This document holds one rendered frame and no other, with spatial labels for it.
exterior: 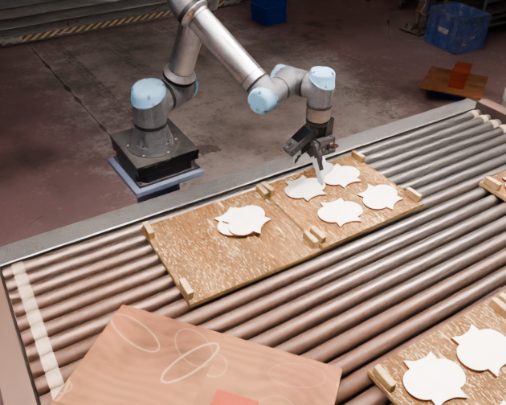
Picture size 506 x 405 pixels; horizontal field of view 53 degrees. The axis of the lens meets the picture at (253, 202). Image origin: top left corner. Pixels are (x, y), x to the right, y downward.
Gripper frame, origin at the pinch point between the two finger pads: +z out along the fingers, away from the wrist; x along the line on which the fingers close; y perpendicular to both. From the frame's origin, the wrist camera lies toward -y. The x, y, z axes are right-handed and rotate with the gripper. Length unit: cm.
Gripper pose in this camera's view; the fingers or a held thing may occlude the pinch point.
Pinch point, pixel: (306, 175)
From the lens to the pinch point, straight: 165.4
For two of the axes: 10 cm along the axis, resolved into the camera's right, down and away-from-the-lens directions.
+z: -0.2, 8.0, 6.0
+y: 8.5, -3.0, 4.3
